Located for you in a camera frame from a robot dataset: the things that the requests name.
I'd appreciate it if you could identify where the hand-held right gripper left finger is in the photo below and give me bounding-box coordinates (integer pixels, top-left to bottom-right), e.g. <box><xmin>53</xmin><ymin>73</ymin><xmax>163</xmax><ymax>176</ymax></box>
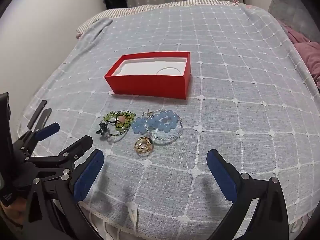
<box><xmin>21</xmin><ymin>149</ymin><xmax>104</xmax><ymax>240</ymax></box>

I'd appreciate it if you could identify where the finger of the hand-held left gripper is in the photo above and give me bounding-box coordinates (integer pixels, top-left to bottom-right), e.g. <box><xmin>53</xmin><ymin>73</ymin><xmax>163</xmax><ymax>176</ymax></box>
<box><xmin>19</xmin><ymin>100</ymin><xmax>61</xmax><ymax>153</ymax></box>
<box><xmin>30</xmin><ymin>135</ymin><xmax>94</xmax><ymax>178</ymax></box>

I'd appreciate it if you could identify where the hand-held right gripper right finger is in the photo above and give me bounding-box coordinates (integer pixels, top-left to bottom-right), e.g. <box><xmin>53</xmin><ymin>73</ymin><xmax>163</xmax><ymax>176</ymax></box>
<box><xmin>206</xmin><ymin>149</ymin><xmax>289</xmax><ymax>240</ymax></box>

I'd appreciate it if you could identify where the black flower charm bracelet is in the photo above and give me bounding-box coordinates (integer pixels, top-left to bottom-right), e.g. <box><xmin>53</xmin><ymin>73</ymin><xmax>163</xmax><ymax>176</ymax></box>
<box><xmin>96</xmin><ymin>122</ymin><xmax>111</xmax><ymax>138</ymax></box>

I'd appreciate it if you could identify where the green bead bracelet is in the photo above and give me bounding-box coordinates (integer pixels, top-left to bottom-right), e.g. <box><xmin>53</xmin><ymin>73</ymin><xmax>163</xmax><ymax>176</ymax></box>
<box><xmin>104</xmin><ymin>110</ymin><xmax>137</xmax><ymax>133</ymax></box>

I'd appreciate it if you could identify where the gold ring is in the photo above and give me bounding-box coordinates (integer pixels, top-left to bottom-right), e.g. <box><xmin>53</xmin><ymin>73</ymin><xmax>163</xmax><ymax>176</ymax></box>
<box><xmin>134</xmin><ymin>136</ymin><xmax>155</xmax><ymax>157</ymax></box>

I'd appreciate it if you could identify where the silver bead bracelet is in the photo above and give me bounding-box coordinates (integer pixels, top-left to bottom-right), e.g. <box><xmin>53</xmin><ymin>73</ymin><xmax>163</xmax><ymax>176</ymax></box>
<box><xmin>142</xmin><ymin>109</ymin><xmax>184</xmax><ymax>146</ymax></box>

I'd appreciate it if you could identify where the blue bead bracelet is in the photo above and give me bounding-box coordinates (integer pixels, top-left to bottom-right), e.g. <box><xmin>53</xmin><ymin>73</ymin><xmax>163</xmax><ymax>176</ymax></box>
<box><xmin>131</xmin><ymin>109</ymin><xmax>178</xmax><ymax>133</ymax></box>

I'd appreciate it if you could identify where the red jewelry box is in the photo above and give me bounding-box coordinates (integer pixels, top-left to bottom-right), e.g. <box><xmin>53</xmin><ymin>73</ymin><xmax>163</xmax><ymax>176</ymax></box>
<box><xmin>104</xmin><ymin>51</ymin><xmax>192</xmax><ymax>100</ymax></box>

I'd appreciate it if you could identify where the person's left hand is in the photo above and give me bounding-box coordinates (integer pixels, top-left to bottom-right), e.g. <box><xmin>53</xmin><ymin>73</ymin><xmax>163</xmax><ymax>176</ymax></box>
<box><xmin>0</xmin><ymin>199</ymin><xmax>27</xmax><ymax>227</ymax></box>

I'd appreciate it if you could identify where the striped bed sheet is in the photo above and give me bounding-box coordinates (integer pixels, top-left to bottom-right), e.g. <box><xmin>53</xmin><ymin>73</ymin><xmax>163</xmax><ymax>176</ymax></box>
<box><xmin>76</xmin><ymin>0</ymin><xmax>241</xmax><ymax>39</ymax></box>

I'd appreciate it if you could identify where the pink blanket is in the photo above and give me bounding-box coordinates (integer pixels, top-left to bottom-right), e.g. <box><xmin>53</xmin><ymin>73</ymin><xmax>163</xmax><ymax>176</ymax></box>
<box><xmin>277</xmin><ymin>19</ymin><xmax>320</xmax><ymax>86</ymax></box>

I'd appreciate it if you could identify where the grey pillow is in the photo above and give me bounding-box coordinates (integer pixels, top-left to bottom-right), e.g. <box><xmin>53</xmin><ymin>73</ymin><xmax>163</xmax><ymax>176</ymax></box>
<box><xmin>268</xmin><ymin>0</ymin><xmax>313</xmax><ymax>43</ymax></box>

